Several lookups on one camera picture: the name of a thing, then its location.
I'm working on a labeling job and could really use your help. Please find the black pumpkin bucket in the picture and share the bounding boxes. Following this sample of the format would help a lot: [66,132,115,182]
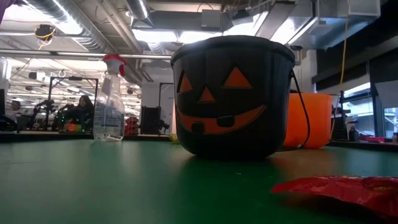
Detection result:
[170,35,312,161]

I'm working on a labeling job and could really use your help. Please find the red Skittles candy pack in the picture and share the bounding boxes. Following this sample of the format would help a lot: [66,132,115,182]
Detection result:
[270,175,398,220]

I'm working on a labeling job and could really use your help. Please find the black cabinet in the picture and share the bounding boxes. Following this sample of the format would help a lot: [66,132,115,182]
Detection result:
[140,105,170,135]

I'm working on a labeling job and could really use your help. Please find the red stacked boxes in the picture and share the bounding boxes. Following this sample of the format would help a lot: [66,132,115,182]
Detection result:
[124,116,140,136]

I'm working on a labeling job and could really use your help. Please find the clear spray bottle red nozzle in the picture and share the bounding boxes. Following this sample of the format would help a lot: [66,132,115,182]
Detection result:
[92,53,127,142]

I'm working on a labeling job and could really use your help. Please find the grey ceiling box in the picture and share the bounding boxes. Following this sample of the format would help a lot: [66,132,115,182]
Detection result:
[201,9,223,31]

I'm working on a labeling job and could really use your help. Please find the person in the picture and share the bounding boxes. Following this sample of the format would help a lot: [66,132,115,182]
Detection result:
[9,100,22,114]
[67,95,95,128]

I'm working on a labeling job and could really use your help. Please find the orange pumpkin bucket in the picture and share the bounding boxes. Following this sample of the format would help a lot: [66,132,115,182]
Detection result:
[282,92,334,149]

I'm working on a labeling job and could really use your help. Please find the silver ceiling pipe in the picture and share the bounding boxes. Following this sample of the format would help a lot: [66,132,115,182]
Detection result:
[0,49,174,60]

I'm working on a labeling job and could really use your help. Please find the green table mat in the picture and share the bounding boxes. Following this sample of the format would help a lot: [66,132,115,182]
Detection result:
[0,138,398,224]

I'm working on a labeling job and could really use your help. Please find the red flat object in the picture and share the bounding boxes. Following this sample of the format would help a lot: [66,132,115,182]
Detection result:
[359,136,386,143]

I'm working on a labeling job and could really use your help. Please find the black equipment rack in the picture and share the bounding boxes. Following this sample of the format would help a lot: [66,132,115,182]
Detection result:
[338,90,382,141]

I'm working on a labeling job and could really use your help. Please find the purple pumpkin bucket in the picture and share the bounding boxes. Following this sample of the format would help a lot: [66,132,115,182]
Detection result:
[0,0,16,25]

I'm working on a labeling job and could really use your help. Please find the silver smooth ventilation duct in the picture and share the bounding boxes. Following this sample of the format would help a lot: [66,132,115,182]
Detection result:
[126,0,153,27]

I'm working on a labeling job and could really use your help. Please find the silver corrugated ventilation duct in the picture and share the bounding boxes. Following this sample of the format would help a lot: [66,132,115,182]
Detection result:
[26,0,118,54]

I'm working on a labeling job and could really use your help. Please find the black stand frame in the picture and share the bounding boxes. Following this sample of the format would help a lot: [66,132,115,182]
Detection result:
[46,76,100,131]

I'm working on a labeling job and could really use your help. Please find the large metal air duct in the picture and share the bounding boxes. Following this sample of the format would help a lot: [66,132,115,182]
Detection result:
[254,0,382,50]

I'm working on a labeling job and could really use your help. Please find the yellow hanging cable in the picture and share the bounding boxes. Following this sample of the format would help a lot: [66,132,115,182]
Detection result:
[329,0,351,139]

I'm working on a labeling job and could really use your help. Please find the black yellow ceiling cord reel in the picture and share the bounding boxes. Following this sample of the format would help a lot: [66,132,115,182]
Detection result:
[34,24,57,43]

